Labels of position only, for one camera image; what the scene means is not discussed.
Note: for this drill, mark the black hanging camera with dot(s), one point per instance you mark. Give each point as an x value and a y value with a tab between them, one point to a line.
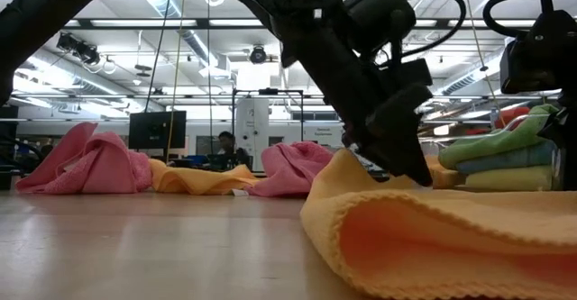
258	55

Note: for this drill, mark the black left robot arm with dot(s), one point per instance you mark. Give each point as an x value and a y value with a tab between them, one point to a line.
45	11

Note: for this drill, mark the blue microfiber towel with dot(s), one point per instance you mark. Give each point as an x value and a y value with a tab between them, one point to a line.
509	159

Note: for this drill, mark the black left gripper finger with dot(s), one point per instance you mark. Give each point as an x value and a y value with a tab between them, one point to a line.
396	147

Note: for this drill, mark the black camera cluster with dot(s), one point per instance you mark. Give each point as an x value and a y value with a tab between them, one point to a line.
81	50

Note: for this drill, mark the yellow microfiber towel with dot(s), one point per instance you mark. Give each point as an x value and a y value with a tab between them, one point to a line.
509	178

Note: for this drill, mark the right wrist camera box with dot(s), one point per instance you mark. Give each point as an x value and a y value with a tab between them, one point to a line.
532	57

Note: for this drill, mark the person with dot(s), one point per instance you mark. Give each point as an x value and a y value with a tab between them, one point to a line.
227	144

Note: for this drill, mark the pink microfiber towel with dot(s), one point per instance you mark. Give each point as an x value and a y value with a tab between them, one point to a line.
293	165
90	169

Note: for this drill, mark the orange microfiber towel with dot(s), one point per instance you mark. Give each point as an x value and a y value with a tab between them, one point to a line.
446	174
451	228
194	180

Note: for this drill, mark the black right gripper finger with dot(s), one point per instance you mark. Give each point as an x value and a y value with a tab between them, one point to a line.
568	156

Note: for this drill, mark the white labelled cabinet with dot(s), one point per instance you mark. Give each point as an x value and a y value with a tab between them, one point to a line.
322	133

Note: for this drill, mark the black monitor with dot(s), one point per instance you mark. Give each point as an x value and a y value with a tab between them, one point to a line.
153	131

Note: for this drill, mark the green microfiber towel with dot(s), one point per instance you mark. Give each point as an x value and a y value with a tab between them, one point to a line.
496	142

